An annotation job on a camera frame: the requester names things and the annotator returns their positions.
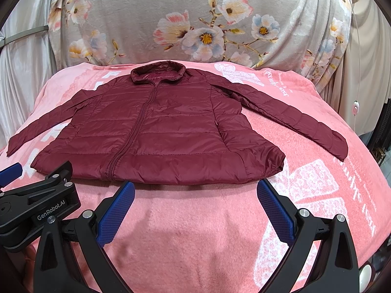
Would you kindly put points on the pink towel blanket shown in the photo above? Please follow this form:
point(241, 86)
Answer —
point(217, 238)

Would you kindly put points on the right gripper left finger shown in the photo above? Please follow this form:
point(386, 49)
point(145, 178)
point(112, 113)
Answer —
point(56, 268)

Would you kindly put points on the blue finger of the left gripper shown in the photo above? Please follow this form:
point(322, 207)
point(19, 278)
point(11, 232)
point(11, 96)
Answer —
point(10, 174)

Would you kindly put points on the silver satin curtain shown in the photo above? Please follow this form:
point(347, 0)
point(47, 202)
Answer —
point(26, 63)

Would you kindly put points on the grey floral quilt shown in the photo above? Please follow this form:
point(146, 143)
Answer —
point(306, 36)

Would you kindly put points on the maroon puffer jacket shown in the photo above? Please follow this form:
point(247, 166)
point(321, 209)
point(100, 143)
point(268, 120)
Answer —
point(168, 124)

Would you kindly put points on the beige curtain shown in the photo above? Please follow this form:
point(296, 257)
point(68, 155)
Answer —
point(360, 86)

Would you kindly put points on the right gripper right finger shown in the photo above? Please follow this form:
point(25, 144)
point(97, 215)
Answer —
point(336, 266)

